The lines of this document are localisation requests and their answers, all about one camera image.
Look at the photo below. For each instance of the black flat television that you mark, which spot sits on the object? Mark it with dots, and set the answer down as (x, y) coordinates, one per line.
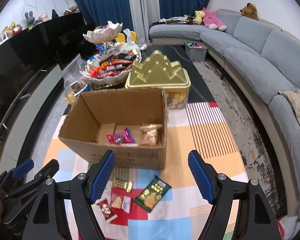
(12, 80)

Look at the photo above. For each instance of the red white cracker packet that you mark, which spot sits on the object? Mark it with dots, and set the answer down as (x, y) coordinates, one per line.
(117, 200)

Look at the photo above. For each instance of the small clear pink candy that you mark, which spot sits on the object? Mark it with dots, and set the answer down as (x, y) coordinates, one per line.
(126, 202)

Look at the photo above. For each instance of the small pink plush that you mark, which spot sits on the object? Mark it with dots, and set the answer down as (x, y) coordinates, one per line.
(43, 17)

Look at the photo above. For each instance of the clear jar of nuts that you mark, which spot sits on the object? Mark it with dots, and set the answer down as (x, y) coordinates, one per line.
(77, 88)

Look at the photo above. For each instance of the clear plastic bag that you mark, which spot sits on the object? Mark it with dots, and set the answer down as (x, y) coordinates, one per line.
(71, 72)

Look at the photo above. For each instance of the colourful patchwork tablecloth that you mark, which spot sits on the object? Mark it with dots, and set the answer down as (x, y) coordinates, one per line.
(190, 217)

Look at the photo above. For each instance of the grey corner sofa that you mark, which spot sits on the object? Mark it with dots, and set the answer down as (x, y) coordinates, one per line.
(252, 62)

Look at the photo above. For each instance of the clear biscuit tub gold lid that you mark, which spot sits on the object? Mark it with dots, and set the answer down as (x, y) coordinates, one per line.
(157, 80)

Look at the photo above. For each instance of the green cracker packet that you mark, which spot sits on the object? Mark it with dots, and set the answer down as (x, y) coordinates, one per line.
(152, 192)

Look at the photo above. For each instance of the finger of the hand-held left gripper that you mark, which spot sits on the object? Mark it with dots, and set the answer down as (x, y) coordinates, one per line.
(45, 171)
(23, 169)

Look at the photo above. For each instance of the white sheer curtain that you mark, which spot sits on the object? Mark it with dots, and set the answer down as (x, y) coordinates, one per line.
(143, 5)

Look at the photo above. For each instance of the magenta snack packet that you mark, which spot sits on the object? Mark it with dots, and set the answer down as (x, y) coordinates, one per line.
(120, 138)

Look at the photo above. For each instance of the clothes heap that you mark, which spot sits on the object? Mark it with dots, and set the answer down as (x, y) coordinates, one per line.
(175, 20)

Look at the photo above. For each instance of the grey bunny plush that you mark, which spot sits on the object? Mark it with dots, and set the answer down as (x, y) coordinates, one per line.
(30, 17)

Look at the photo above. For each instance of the grey patterned rug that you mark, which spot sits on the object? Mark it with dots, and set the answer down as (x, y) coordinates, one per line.
(240, 120)

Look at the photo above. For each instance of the large pink plush toy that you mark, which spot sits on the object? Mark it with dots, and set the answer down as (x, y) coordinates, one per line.
(212, 18)

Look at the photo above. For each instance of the gold foil candy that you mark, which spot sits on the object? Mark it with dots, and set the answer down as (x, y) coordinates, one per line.
(122, 183)

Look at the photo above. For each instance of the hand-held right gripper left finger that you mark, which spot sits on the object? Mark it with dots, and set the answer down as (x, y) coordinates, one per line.
(101, 180)

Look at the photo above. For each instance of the yellow plush toy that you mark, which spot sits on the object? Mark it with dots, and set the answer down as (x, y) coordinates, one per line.
(198, 16)

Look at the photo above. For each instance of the grey storage bin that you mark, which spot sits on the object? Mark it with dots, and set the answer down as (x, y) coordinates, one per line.
(195, 50)

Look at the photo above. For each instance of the brown cardboard box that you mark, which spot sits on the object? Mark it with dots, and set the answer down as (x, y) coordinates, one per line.
(140, 158)

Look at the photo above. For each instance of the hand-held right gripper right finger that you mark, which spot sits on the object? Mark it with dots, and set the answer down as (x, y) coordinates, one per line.
(202, 180)

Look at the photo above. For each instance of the heap of assorted wrapped sweets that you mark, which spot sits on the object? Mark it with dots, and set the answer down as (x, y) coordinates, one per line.
(110, 65)

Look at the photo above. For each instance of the black metronome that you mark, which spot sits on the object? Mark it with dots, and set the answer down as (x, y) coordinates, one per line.
(54, 13)

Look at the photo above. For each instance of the black upright piano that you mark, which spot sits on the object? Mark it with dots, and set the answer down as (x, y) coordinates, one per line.
(65, 35)

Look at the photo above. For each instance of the beige quilted jacket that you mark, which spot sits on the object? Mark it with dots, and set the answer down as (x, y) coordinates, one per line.
(298, 105)

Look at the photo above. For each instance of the gold foil balloon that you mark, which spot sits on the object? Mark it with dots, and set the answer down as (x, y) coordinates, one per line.
(11, 27)

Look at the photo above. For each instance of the grey television cabinet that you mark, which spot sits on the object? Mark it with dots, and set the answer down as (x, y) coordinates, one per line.
(32, 115)

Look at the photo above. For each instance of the brown plush toy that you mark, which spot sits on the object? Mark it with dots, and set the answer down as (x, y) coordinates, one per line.
(250, 10)

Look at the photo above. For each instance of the yellow child chair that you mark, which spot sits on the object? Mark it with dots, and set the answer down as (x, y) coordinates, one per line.
(133, 36)
(120, 38)

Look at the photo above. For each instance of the dark red snack packet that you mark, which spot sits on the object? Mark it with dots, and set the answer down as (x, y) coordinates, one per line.
(105, 208)

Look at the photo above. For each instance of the two-tier white snack stand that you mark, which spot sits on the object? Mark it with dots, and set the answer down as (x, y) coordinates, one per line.
(102, 33)

